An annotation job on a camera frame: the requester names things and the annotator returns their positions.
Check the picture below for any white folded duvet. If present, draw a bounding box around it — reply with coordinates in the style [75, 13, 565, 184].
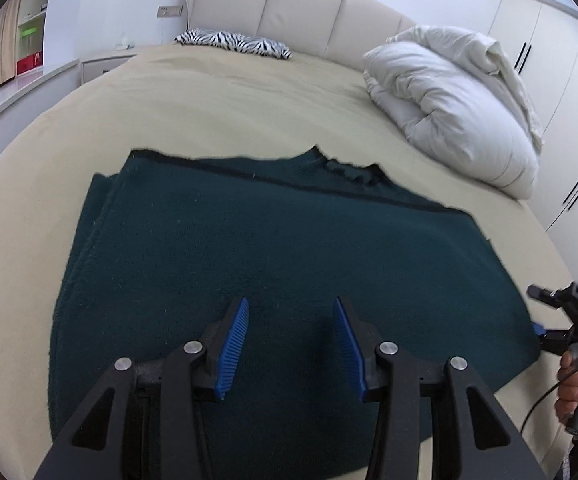
[362, 24, 545, 200]

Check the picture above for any white open shelf unit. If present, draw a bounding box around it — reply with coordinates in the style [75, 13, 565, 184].
[16, 0, 56, 79]

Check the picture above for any white window bench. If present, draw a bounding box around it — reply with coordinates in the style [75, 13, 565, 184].
[0, 57, 80, 147]

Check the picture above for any cream padded headboard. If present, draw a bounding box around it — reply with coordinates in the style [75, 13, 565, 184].
[181, 0, 420, 62]

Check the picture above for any red storage box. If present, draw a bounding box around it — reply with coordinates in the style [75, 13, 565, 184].
[16, 51, 44, 76]

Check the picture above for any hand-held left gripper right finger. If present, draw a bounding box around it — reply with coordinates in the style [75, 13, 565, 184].
[331, 296, 545, 480]

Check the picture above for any zebra print pillow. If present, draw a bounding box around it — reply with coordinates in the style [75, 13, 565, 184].
[174, 29, 293, 61]

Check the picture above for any dark green sweater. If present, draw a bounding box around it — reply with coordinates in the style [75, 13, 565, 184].
[48, 144, 542, 480]

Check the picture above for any bed with beige sheet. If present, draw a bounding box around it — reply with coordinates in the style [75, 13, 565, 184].
[0, 42, 578, 480]

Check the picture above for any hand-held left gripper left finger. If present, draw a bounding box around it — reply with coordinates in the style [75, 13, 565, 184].
[34, 296, 250, 480]

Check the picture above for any white wardrobe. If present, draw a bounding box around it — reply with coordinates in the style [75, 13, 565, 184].
[489, 0, 578, 281]

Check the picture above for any white nightstand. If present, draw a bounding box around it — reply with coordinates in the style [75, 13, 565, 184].
[81, 52, 138, 84]

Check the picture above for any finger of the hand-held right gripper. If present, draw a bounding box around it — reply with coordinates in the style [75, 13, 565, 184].
[532, 322, 576, 355]
[526, 285, 573, 310]

